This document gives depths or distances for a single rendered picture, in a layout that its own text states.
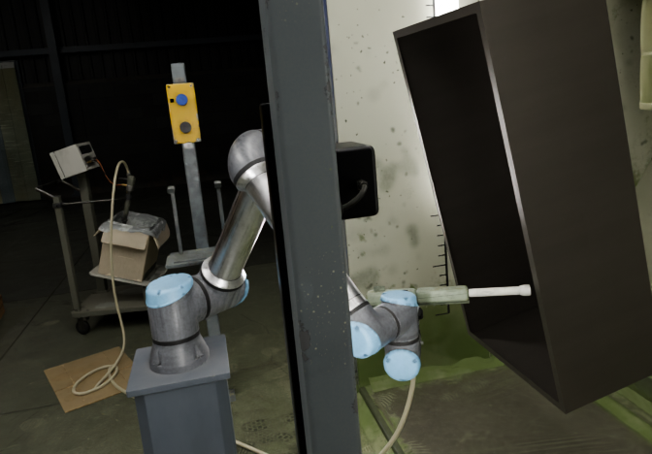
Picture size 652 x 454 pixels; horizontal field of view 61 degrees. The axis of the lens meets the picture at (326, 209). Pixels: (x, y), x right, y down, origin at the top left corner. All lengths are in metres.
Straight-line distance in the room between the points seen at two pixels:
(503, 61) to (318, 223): 1.07
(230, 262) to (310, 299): 1.28
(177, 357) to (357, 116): 1.30
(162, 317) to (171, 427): 0.34
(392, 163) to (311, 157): 2.09
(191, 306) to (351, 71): 1.26
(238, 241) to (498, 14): 0.96
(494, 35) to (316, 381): 1.12
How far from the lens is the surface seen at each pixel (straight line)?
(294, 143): 0.48
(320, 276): 0.51
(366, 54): 2.53
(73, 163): 4.16
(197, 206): 2.65
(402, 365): 1.44
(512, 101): 1.52
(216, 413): 1.87
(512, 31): 1.53
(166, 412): 1.86
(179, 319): 1.81
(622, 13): 3.17
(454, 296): 1.72
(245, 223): 1.68
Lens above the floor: 1.44
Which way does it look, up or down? 11 degrees down
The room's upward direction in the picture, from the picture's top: 5 degrees counter-clockwise
